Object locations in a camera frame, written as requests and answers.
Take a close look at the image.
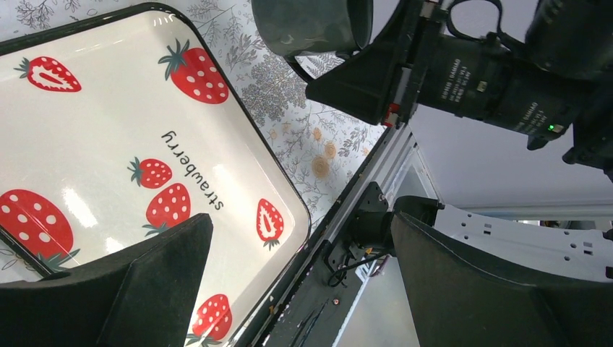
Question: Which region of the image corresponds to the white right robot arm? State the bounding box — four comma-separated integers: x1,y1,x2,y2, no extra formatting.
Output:
306,1,612,219

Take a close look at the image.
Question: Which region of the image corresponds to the floral tablecloth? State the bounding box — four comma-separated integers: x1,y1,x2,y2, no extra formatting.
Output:
0,0,387,288

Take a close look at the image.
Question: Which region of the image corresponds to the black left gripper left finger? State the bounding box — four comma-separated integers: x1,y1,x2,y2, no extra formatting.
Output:
1,213,213,346

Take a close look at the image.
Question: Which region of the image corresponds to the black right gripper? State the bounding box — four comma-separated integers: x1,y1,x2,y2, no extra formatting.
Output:
305,1,582,151

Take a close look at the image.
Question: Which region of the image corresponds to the white strawberry tray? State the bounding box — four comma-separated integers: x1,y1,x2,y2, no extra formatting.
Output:
1,3,310,346

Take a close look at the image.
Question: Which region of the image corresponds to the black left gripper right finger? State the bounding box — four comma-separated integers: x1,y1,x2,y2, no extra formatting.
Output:
390,213,612,346

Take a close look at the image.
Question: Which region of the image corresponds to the dark grey mug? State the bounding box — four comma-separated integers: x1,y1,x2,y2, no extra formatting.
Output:
252,0,374,82

